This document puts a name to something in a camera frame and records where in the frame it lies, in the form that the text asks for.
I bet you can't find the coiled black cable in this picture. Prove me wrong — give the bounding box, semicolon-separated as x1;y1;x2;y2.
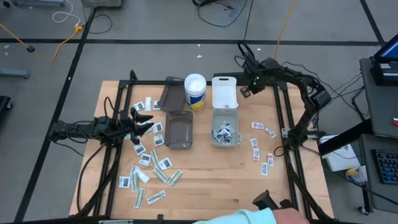
236;40;257;70

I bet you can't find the grey metal rail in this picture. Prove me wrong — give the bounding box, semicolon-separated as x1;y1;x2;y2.
11;0;67;7

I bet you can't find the black laptop screen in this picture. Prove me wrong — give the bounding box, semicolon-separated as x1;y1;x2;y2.
372;33;398;63

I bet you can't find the black cable bundle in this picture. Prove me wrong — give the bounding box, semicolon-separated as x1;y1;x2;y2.
279;60;365;122
192;0;249;29

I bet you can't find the black desktop device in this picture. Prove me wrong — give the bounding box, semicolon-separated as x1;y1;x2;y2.
369;57;398;87

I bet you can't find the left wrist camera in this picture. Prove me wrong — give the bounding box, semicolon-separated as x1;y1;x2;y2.
119;109;131;124

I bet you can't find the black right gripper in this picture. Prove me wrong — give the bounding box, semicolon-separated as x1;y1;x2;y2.
240;55;281;99

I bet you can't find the large plain white packet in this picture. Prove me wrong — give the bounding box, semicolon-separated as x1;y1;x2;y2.
132;166;151;184

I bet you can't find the yellow blue wipes canister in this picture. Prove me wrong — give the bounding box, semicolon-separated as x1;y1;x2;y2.
345;165;369;184

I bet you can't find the black keyboard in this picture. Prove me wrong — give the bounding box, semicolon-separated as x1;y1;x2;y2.
371;148;398;185

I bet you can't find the grey cart top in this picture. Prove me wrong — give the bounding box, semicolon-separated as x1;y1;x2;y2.
359;57;398;138

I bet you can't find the white cable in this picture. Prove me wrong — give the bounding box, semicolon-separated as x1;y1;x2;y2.
51;0;82;26

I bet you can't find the grey desk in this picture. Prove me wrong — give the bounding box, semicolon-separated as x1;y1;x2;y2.
357;133;398;215

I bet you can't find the long yellow cord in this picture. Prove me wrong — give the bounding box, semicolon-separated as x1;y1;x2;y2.
272;0;297;62

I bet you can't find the black handheld object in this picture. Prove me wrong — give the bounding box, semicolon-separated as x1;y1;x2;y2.
252;190;294;212

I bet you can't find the black desk beam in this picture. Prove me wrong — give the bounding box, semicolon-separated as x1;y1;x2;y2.
317;118;374;157

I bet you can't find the yellow extension cable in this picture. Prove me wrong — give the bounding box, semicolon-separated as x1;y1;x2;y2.
0;22;85;60

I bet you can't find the black cable loop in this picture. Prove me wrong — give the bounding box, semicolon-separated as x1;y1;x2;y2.
83;6;114;35

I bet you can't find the person's forearm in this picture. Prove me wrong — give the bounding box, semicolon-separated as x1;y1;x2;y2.
192;207;278;224

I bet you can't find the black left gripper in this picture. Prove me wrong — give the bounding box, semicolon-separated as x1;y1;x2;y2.
106;106;155;146

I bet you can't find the Lysol wipes canister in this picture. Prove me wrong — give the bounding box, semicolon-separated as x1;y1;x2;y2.
183;73;208;111

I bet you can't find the grey metal bar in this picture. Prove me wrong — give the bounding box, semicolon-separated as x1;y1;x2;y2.
0;67;30;80

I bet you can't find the grey equipment box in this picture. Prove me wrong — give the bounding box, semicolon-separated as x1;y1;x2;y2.
80;0;123;9

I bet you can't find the person's hand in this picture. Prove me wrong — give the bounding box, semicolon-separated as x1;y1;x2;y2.
272;207;310;224

